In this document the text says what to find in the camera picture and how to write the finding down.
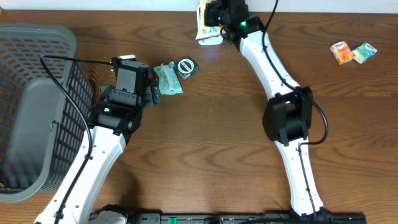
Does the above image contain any black cable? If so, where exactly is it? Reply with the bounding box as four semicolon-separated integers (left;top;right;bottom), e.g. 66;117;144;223
39;54;113;224
261;0;330;217

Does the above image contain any pale teal wet-wipe pack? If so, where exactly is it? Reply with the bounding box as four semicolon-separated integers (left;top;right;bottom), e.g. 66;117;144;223
154;61;183;95

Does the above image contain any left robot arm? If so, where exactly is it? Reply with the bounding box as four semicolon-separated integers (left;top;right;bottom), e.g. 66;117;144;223
35;55;160;223

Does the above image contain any dark green round-label box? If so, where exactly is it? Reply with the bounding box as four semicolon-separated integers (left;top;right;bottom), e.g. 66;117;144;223
176;55;199;80

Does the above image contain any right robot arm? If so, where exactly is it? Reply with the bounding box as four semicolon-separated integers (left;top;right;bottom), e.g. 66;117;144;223
203;1;323;218

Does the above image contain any teal tissue pack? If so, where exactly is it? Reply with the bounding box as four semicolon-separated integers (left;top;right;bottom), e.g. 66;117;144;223
353;42;377;64

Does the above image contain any left black cable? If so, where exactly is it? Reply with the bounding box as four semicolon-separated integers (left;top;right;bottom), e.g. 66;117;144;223
39;54;113;224

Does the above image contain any grey plastic shopping basket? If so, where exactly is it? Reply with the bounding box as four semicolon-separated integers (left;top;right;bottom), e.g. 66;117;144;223
1;24;93;202

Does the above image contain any right black cable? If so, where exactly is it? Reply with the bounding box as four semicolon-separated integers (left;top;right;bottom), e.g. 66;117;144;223
261;0;330;217

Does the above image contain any orange tissue pack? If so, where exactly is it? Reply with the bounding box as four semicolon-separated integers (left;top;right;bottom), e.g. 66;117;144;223
330;41;354;65

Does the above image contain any yellow snack bag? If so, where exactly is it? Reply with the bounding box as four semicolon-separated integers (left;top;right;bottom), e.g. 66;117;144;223
195;0;221;41

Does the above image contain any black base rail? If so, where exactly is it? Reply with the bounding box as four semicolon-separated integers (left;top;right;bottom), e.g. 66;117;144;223
88;212;368;224

